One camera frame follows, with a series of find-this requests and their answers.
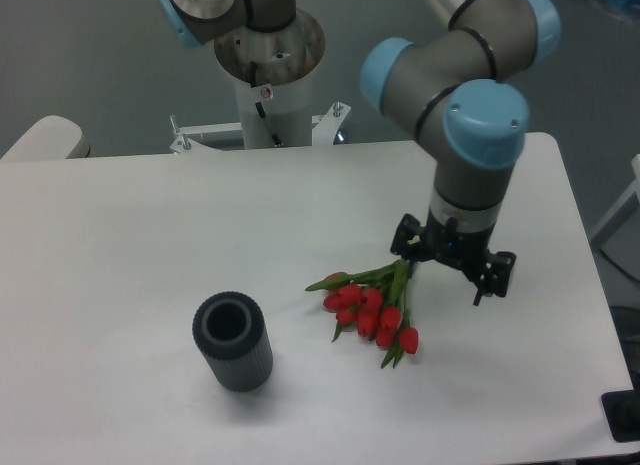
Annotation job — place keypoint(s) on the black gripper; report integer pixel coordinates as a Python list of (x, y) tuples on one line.
[(466, 252)]

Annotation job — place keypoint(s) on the red tulip bouquet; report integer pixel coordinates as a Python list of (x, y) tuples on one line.
[(375, 304)]

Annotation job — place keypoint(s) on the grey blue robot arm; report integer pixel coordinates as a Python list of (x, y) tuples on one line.
[(452, 97)]

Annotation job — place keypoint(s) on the white chair armrest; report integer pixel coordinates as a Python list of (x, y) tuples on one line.
[(50, 138)]

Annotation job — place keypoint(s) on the dark grey ribbed vase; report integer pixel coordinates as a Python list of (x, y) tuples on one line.
[(229, 330)]

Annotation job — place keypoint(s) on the white furniture at right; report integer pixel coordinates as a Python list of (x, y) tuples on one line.
[(621, 210)]

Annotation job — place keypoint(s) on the black box at table edge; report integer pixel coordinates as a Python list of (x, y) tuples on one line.
[(622, 414)]

